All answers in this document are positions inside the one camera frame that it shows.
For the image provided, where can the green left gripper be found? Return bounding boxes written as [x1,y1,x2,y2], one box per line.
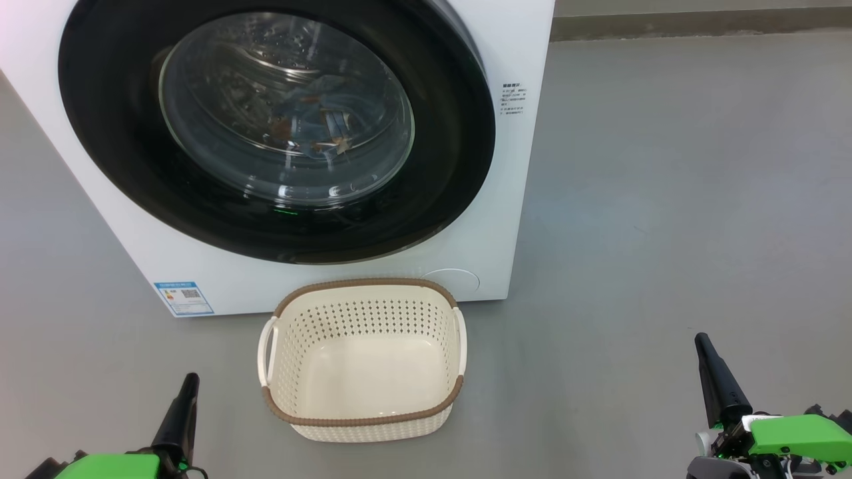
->
[52,372,200,479]

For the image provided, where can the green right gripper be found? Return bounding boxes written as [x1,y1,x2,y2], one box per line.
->
[688,333,852,479]

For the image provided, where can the round black glass washer door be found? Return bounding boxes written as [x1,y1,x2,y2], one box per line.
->
[58,0,497,265]

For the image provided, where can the blue cartoon print clothing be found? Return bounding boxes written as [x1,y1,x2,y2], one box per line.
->
[266,72,375,162]

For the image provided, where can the cream perforated laundry basket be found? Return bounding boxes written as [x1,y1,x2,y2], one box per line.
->
[257,277,469,444]

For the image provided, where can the white front-load washing machine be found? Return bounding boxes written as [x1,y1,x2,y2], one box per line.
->
[0,0,556,319]

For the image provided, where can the blue energy label sticker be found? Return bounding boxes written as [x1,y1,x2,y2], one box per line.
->
[153,281,216,317]

